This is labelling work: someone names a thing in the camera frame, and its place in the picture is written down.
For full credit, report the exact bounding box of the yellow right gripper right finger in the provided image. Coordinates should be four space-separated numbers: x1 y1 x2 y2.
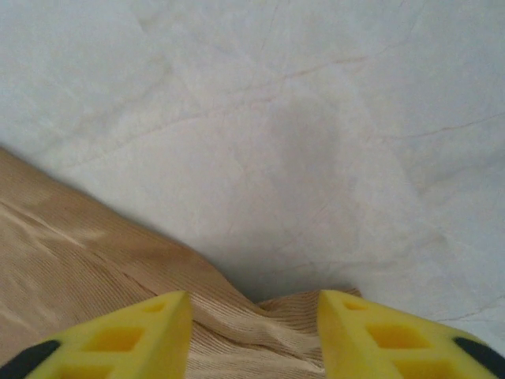
317 289 505 379

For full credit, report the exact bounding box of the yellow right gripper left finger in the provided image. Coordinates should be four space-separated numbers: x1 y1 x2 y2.
0 291 194 379

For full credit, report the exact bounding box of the tan tank top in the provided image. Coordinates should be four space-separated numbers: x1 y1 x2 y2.
0 146 362 379

